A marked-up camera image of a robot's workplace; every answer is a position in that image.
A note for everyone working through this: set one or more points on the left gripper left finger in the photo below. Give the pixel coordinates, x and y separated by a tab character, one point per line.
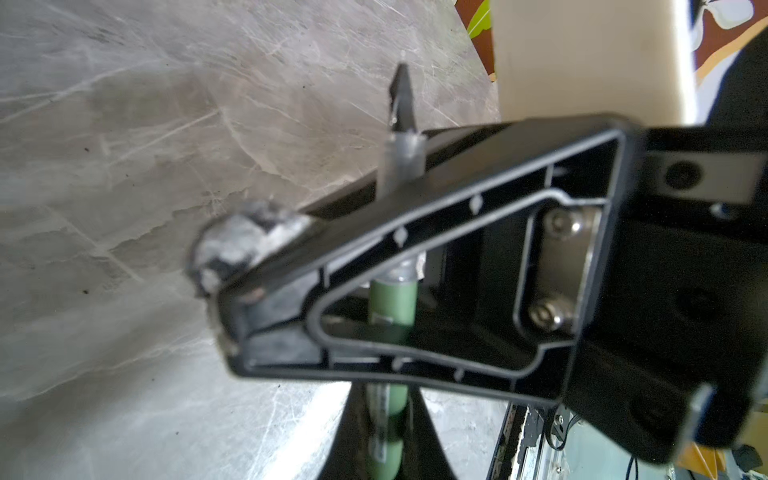
348	453

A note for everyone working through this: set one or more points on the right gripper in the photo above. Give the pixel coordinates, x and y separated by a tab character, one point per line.
677	349

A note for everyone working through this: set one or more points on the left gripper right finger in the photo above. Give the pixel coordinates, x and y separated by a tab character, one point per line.
426	458

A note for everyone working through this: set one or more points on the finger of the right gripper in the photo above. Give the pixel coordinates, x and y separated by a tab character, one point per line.
511	225

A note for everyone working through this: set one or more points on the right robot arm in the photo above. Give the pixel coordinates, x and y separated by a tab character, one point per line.
655	64

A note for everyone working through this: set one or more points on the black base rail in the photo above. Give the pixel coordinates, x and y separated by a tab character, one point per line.
522	450

